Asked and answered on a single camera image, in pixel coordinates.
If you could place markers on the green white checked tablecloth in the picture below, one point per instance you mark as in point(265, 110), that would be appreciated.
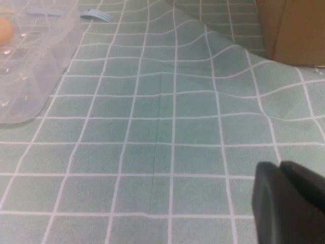
point(162, 132)

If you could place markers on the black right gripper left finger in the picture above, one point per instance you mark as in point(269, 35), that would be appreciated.
point(279, 216)

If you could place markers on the brown egg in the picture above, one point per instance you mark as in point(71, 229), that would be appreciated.
point(4, 30)

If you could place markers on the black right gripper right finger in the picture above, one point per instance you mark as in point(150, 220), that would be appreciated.
point(309, 185)

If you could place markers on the clear plastic egg box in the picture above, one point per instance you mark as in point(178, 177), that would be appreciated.
point(38, 63)

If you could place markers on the light blue plastic fork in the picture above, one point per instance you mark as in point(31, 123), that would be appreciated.
point(95, 14)

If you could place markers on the brown cardboard box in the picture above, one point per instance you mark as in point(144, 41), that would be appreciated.
point(297, 30)

